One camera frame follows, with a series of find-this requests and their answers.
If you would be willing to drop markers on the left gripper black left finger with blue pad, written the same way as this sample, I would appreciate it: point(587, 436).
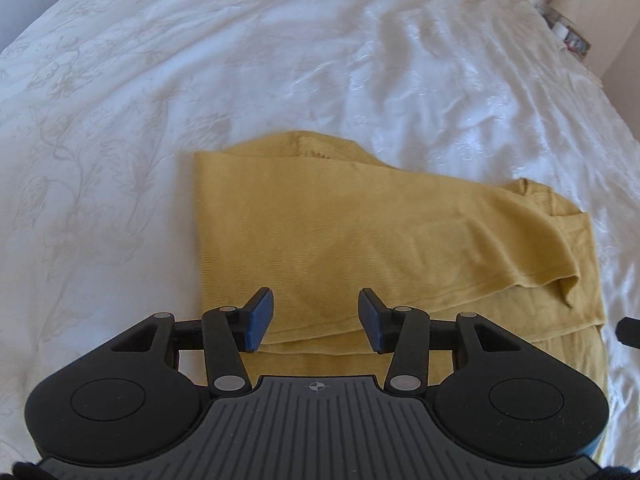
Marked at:
point(223, 334)

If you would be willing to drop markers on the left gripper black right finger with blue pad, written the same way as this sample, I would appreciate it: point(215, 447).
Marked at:
point(409, 335)

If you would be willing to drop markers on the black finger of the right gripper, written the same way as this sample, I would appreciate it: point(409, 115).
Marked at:
point(628, 332)

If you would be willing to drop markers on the mustard yellow knit garment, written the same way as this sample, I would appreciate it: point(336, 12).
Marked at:
point(316, 219)

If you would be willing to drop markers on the white embroidered bedspread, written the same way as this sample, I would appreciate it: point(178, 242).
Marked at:
point(103, 102)

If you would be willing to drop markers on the bedside clutter right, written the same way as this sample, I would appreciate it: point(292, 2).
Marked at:
point(561, 17)

